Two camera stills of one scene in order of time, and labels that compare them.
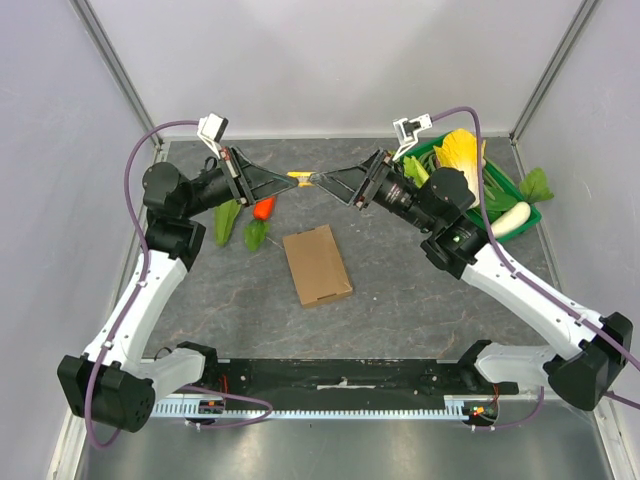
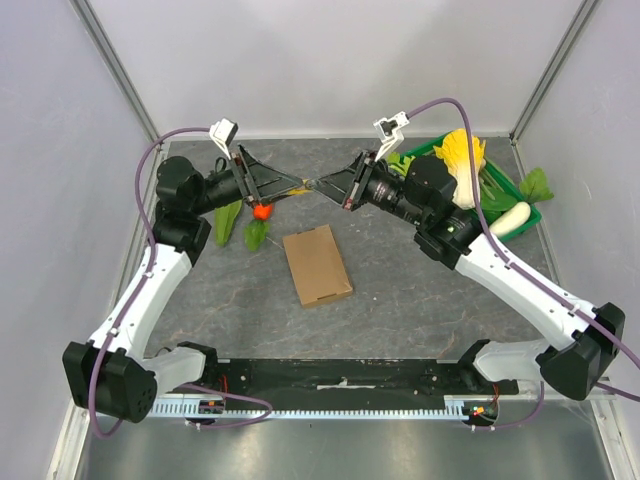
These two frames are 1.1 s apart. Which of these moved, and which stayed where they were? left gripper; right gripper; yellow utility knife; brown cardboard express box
Moved: yellow utility knife
Stayed: left gripper; brown cardboard express box; right gripper
